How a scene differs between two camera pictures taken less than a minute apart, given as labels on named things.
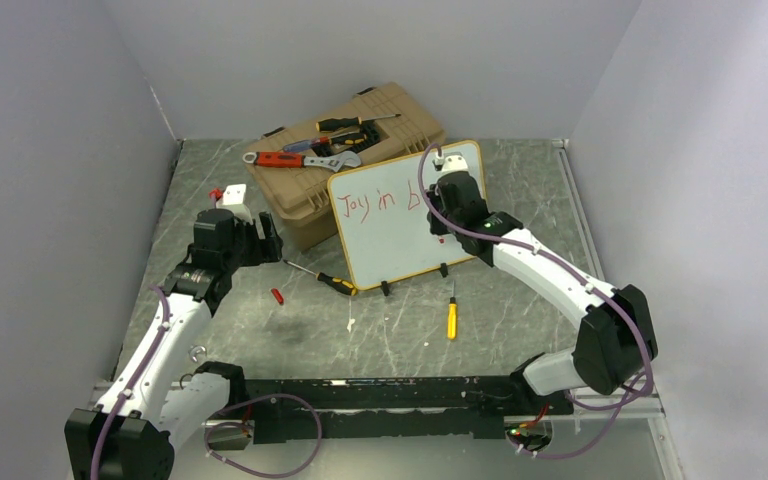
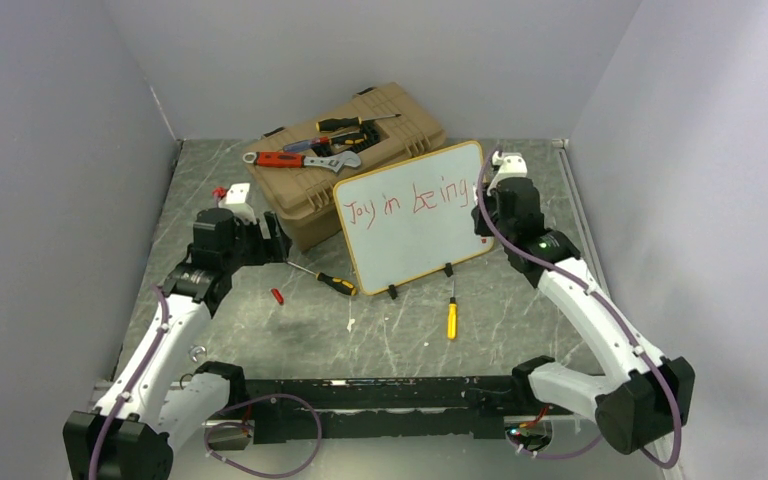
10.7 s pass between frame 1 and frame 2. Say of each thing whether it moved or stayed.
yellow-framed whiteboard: stayed
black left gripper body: stayed
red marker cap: stayed
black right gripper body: moved
